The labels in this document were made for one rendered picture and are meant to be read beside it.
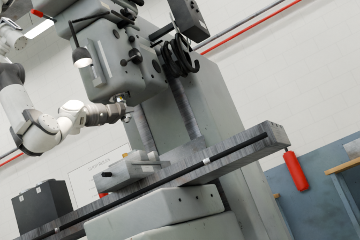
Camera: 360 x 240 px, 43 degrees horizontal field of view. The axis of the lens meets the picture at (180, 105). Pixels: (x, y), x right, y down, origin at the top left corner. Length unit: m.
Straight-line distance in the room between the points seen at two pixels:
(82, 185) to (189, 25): 5.44
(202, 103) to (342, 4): 4.21
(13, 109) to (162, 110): 0.89
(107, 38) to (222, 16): 4.68
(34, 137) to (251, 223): 1.02
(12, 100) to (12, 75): 0.11
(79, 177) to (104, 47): 5.50
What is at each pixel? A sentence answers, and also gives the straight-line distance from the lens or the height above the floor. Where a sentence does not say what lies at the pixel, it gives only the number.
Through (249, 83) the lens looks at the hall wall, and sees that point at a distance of 6.14.
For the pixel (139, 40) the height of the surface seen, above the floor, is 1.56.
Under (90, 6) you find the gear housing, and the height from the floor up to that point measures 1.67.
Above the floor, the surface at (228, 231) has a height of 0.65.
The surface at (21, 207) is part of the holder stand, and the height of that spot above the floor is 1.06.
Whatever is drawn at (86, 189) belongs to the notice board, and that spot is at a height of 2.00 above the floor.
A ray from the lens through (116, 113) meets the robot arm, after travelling 1.81.
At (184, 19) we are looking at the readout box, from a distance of 2.07.
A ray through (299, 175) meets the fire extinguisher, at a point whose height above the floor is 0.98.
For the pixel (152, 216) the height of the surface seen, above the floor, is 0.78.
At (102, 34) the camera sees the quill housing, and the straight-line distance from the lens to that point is 1.91.
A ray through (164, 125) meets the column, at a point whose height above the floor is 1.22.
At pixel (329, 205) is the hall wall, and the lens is 5.84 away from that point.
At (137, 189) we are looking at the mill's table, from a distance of 1.71.
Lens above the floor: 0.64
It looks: 17 degrees up
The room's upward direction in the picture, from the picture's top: 21 degrees counter-clockwise
